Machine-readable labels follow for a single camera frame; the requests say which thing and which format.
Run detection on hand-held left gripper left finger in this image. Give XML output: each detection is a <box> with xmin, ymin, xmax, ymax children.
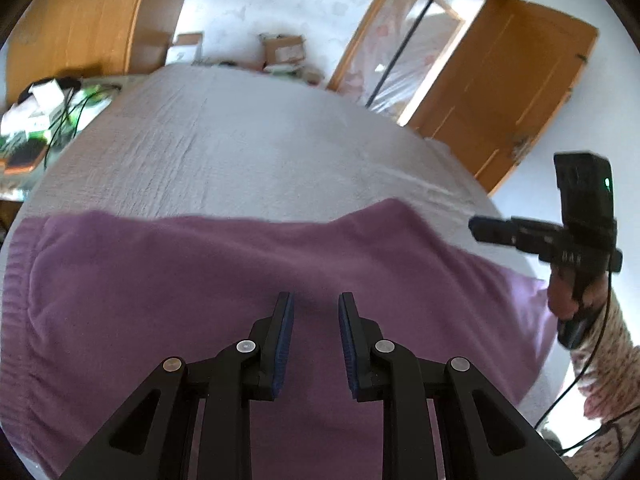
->
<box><xmin>60</xmin><ymin>291</ymin><xmax>296</xmax><ymax>480</ymax></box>

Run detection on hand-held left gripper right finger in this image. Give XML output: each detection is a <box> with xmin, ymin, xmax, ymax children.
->
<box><xmin>337</xmin><ymin>291</ymin><xmax>576</xmax><ymax>480</ymax></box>

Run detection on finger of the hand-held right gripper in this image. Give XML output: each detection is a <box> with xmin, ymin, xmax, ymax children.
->
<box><xmin>469</xmin><ymin>215</ymin><xmax>551</xmax><ymax>255</ymax></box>

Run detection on purple fleece garment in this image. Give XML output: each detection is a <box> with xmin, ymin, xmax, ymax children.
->
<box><xmin>0</xmin><ymin>199</ymin><xmax>561</xmax><ymax>480</ymax></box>

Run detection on person's right forearm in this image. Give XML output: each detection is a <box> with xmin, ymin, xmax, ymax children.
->
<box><xmin>570</xmin><ymin>295</ymin><xmax>640</xmax><ymax>480</ymax></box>

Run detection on person's right hand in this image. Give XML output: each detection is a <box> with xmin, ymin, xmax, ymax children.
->
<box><xmin>547</xmin><ymin>262</ymin><xmax>609</xmax><ymax>321</ymax></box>

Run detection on wooden door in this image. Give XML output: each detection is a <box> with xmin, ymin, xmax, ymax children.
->
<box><xmin>407</xmin><ymin>0</ymin><xmax>601</xmax><ymax>196</ymax></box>

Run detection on black pole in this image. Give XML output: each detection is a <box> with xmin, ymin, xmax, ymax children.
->
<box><xmin>365</xmin><ymin>0</ymin><xmax>458</xmax><ymax>108</ymax></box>

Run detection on pale green packets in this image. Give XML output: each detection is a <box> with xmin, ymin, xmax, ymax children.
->
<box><xmin>265</xmin><ymin>62</ymin><xmax>323</xmax><ymax>84</ymax></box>

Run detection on open cardboard box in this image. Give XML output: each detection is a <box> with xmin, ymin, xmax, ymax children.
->
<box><xmin>258</xmin><ymin>32</ymin><xmax>307</xmax><ymax>73</ymax></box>

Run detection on white box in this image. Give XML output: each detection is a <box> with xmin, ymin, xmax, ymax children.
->
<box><xmin>165</xmin><ymin>32</ymin><xmax>205</xmax><ymax>66</ymax></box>

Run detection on cluttered side table items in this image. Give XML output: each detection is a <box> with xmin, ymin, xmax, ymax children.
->
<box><xmin>0</xmin><ymin>75</ymin><xmax>123</xmax><ymax>201</ymax></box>

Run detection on wooden wardrobe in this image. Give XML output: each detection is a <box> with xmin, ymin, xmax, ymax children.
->
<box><xmin>5</xmin><ymin>0</ymin><xmax>201</xmax><ymax>106</ymax></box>

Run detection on metal door handle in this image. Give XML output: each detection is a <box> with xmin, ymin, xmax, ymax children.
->
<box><xmin>512</xmin><ymin>132</ymin><xmax>537</xmax><ymax>162</ymax></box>

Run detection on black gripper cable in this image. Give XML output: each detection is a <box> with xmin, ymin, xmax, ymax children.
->
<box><xmin>532</xmin><ymin>270</ymin><xmax>626</xmax><ymax>456</ymax></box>

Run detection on plastic-covered doorway frame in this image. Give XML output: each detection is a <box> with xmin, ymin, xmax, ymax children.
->
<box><xmin>327</xmin><ymin>0</ymin><xmax>511</xmax><ymax>127</ymax></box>

